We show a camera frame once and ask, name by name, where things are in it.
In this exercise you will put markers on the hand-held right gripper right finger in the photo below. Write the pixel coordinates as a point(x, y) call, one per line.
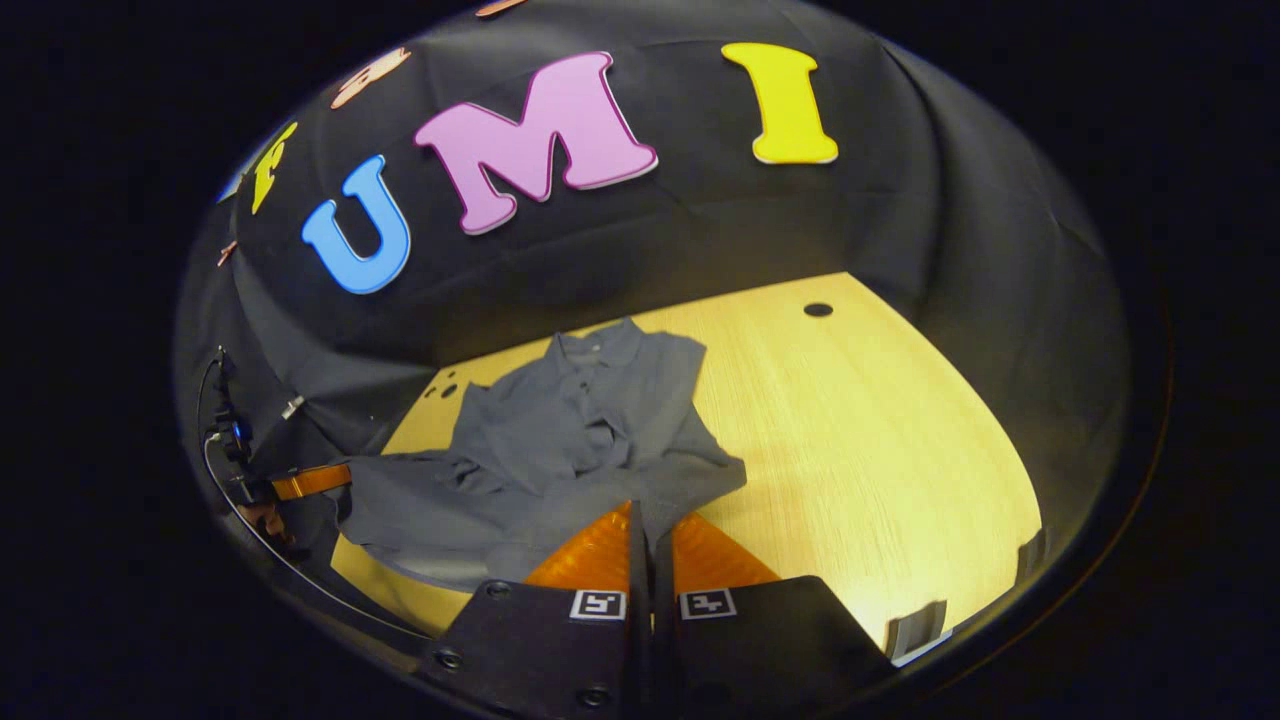
point(740, 650)

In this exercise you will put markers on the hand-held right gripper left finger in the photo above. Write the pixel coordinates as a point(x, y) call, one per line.
point(600, 650)

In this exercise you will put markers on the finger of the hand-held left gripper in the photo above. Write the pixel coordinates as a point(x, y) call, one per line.
point(310, 482)

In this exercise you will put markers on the grey collared shirt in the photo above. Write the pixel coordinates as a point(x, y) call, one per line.
point(580, 430)

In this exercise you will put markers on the white cloth clip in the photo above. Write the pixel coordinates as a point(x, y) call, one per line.
point(293, 407)

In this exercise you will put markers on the grey table edge clamp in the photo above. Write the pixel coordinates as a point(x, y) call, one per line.
point(1032, 553)
point(915, 632)

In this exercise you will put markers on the red cloth clip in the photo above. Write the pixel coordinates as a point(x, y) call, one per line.
point(227, 254)

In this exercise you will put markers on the black backdrop cloth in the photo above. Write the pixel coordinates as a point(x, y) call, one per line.
point(700, 230)

